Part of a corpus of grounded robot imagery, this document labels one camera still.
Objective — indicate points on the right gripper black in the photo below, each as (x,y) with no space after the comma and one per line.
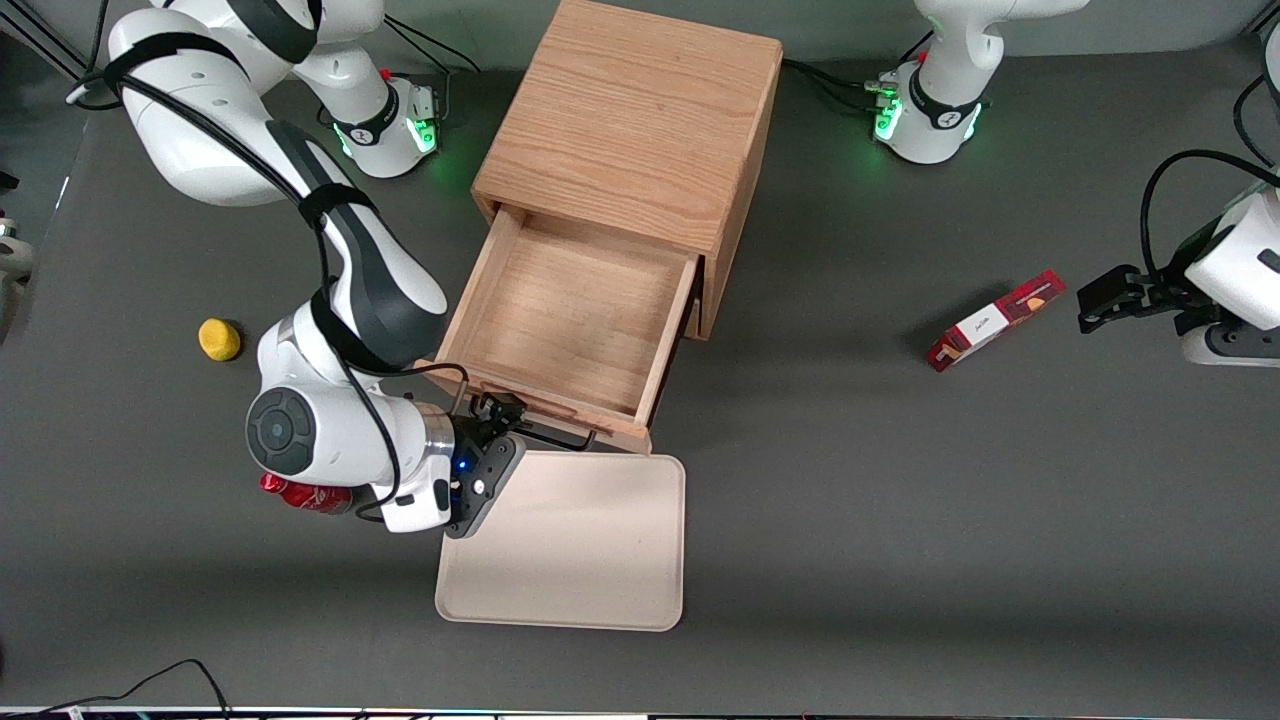
(469,432)

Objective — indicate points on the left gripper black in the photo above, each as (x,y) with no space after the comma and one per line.
(1166,297)

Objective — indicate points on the wooden drawer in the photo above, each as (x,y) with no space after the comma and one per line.
(570,310)

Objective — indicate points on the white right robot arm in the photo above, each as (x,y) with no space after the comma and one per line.
(200,150)

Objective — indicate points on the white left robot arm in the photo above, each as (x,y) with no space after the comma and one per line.
(930,140)

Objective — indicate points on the wooden drawer cabinet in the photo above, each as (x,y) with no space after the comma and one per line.
(630,110)

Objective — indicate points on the red white snack box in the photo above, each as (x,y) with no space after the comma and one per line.
(990,322)

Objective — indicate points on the beige plastic tray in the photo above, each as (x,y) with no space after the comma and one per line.
(580,550)

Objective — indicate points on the red bottle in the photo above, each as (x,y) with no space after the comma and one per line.
(310,495)

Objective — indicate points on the yellow lemon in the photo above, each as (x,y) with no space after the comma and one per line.
(219,340)

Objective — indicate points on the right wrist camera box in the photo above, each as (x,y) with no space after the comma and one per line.
(485,490)

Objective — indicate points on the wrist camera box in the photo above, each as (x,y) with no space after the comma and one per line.
(485,490)
(1240,348)

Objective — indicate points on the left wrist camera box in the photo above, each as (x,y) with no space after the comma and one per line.
(1240,348)

